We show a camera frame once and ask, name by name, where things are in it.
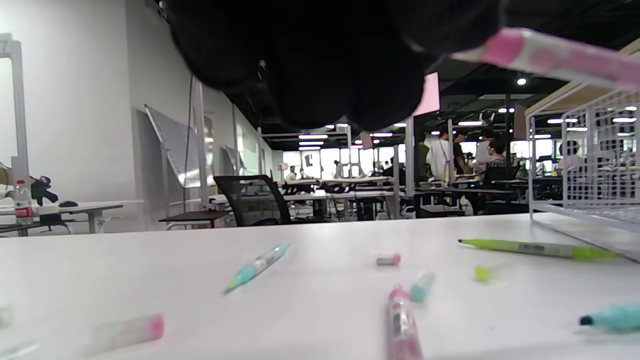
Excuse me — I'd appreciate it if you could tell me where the person's left hand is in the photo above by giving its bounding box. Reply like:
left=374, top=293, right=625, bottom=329
left=165, top=0, right=502, bottom=132

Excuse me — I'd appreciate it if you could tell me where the teal double-ended highlighter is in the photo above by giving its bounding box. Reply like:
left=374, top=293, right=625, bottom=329
left=579, top=304, right=640, bottom=334
left=223, top=243, right=291, bottom=295

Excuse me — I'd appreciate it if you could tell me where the pink double-ended highlighter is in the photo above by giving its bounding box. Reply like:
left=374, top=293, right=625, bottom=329
left=386, top=285, right=426, bottom=360
left=450, top=27, right=640, bottom=92

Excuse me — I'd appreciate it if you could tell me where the white wire basket wooden top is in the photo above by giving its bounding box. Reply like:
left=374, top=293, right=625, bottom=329
left=525, top=37, right=640, bottom=264

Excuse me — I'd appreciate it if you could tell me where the teal highlighter cap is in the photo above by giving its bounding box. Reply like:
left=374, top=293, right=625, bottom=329
left=410, top=271, right=437, bottom=304

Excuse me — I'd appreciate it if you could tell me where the green highlighter cap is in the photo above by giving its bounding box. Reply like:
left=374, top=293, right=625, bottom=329
left=474, top=264, right=501, bottom=283

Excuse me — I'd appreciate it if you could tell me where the green double-ended highlighter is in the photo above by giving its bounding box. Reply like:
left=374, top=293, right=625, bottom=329
left=457, top=238, right=624, bottom=262

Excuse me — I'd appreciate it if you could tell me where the another person's forearm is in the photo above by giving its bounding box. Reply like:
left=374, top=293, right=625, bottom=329
left=0, top=163, right=34, bottom=189

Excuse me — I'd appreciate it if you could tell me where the group of ceiling lights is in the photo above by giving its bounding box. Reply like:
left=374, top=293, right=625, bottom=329
left=297, top=75, right=640, bottom=151

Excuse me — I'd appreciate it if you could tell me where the pink hanging sign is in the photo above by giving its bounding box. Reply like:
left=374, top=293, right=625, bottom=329
left=413, top=72, right=441, bottom=117

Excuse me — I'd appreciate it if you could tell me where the black mesh office chair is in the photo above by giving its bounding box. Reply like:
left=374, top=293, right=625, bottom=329
left=213, top=174, right=301, bottom=227

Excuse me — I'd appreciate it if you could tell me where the tilted whiteboard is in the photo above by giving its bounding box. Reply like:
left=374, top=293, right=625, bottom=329
left=144, top=104, right=203, bottom=189

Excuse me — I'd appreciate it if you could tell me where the white cart with brown top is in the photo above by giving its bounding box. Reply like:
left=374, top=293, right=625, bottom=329
left=158, top=210, right=231, bottom=232

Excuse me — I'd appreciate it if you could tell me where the white office desk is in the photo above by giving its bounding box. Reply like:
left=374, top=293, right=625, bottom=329
left=0, top=200, right=145, bottom=236

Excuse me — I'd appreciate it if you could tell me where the white framed partition panel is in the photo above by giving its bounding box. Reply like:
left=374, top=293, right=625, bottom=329
left=0, top=32, right=31, bottom=201

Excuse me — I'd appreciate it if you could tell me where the clear water bottle red label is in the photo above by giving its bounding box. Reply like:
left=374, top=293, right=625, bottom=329
left=13, top=179, right=34, bottom=225

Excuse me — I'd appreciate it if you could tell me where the white frame pole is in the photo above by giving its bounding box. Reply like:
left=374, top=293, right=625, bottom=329
left=190, top=75, right=210, bottom=211

